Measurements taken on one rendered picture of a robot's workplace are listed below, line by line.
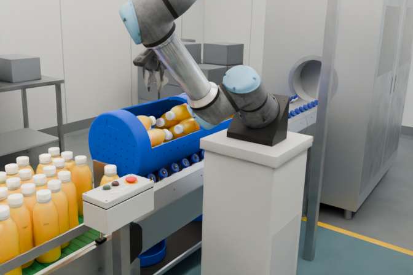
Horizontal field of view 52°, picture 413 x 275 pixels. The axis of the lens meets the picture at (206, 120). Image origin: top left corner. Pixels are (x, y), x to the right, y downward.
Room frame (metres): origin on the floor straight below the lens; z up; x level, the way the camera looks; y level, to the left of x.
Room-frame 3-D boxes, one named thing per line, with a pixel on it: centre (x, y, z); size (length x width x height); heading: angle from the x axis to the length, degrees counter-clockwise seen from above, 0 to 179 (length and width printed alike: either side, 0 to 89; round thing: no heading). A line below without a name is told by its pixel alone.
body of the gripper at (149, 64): (1.76, 0.21, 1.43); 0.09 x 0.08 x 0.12; 146
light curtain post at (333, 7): (2.58, -0.72, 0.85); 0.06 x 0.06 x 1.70; 56
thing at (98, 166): (1.52, 0.38, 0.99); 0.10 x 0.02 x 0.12; 56
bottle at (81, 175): (1.41, 0.44, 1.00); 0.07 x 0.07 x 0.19
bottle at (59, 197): (1.19, 0.45, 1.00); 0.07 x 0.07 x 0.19
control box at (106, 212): (1.18, 0.25, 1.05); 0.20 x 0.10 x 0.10; 146
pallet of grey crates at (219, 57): (5.69, 0.24, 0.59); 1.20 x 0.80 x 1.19; 55
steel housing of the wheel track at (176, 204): (2.39, -0.20, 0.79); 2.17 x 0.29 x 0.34; 146
